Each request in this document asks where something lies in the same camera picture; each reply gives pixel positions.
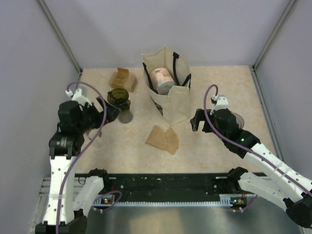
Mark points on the clear glass carafe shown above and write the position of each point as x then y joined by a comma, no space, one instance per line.
97,136

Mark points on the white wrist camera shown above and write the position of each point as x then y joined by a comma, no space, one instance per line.
220,102
79,95

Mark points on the olive green coffee dripper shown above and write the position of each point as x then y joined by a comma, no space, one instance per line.
119,98

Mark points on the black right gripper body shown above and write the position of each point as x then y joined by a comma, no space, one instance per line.
207,128

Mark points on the cream floral canvas tote bag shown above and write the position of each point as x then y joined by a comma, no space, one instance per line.
174,106

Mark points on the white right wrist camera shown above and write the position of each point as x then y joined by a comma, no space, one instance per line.
220,102

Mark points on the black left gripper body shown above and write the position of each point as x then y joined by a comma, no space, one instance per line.
92,117

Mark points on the pink wrapped paper roll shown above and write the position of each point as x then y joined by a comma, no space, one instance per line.
162,80

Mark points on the brown cardboard box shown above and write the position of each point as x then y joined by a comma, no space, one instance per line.
122,78

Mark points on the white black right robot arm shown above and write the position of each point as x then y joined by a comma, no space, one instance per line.
284,187

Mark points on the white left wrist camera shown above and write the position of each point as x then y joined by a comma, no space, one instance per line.
79,95

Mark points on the grey glass server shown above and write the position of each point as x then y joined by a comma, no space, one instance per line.
125,116

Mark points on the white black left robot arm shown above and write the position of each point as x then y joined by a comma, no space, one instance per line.
66,213

